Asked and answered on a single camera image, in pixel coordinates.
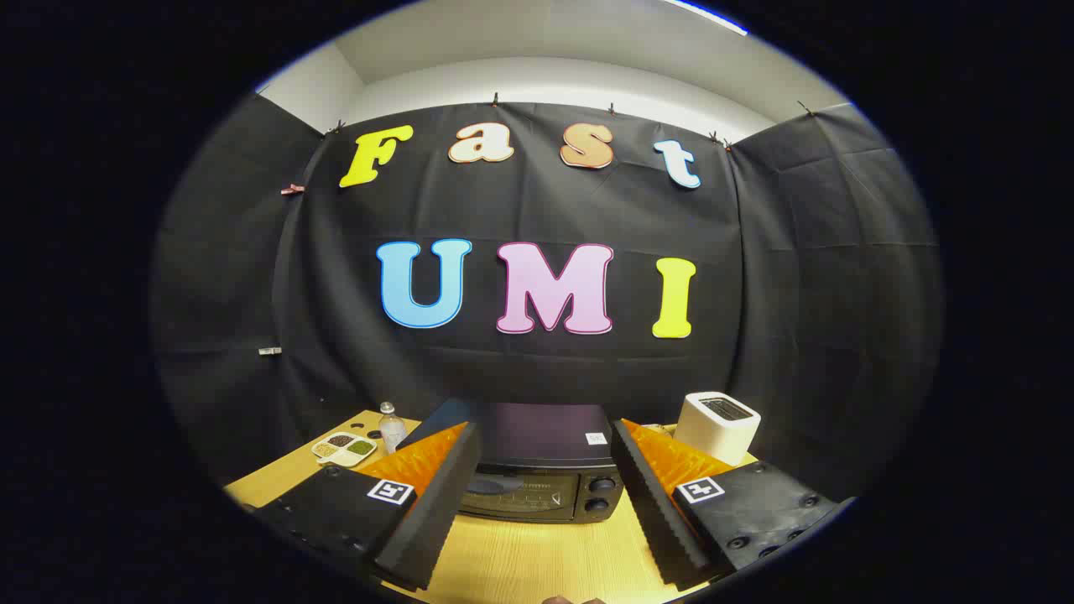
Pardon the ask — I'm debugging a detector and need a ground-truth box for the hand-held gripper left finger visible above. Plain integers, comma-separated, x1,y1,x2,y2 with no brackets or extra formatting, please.
252,421,483,591

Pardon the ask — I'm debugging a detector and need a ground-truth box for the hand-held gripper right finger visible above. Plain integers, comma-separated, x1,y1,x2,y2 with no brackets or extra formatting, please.
611,418,841,589

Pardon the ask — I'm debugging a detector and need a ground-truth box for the white toaster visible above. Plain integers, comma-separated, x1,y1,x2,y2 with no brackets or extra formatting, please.
674,391,763,467

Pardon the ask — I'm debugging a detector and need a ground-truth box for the clear water bottle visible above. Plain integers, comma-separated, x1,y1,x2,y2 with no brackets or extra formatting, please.
379,402,409,455

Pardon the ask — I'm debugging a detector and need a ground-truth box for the divided white seasoning dish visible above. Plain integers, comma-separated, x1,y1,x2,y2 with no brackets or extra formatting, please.
311,431,379,468

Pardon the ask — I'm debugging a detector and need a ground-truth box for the black toaster oven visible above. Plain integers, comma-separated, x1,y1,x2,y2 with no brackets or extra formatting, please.
398,398,627,525

